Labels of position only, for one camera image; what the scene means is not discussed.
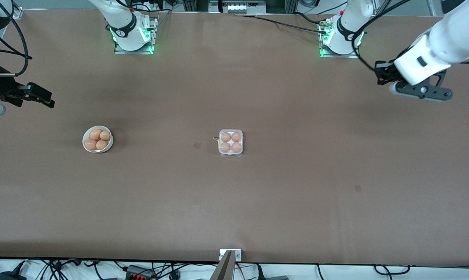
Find clear plastic egg box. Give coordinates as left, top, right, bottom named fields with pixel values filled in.
left=213, top=129, right=244, bottom=158

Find black box orange connectors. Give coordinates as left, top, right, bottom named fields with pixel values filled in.
left=125, top=265, right=154, bottom=280

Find white round bowl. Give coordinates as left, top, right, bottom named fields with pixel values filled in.
left=82, top=125, right=114, bottom=153

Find white power strip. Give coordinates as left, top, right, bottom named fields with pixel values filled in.
left=221, top=0, right=267, bottom=14

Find black power adapter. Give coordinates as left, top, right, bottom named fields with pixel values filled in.
left=0, top=270, right=27, bottom=280

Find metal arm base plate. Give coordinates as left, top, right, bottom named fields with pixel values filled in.
left=114, top=17, right=156, bottom=55
left=319, top=23, right=361, bottom=59

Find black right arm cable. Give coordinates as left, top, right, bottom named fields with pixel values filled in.
left=0, top=0, right=33, bottom=77

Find black table cable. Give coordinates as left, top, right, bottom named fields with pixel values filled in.
left=293, top=12, right=322, bottom=25
left=234, top=15, right=328, bottom=35

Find black looped floor cable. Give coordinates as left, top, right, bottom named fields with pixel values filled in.
left=374, top=265, right=411, bottom=276

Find small metal bracket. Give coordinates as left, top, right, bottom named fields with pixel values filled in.
left=219, top=249, right=242, bottom=261

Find grey camera pole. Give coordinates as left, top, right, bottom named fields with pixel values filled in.
left=210, top=250, right=235, bottom=280

